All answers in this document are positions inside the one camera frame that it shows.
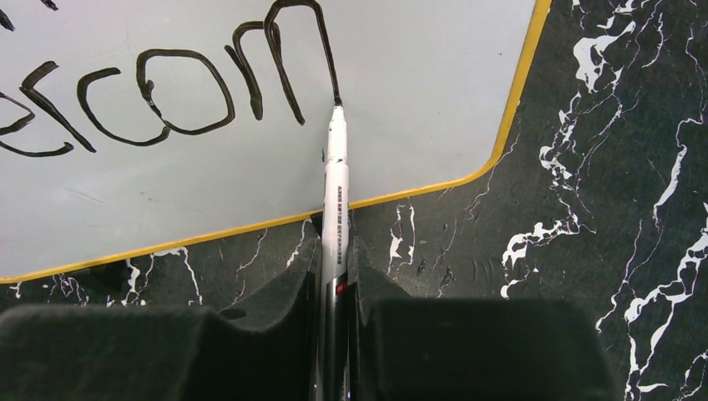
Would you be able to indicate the yellow framed whiteboard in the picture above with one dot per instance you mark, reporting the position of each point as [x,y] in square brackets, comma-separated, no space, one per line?
[129,127]

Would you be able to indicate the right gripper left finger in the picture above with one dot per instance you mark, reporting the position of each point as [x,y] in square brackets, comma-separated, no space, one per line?
[261,348]

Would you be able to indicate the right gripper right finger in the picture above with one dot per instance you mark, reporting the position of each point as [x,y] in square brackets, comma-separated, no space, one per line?
[417,348]

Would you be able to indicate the white marker pen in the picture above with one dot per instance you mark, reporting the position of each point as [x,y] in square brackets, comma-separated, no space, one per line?
[332,339]

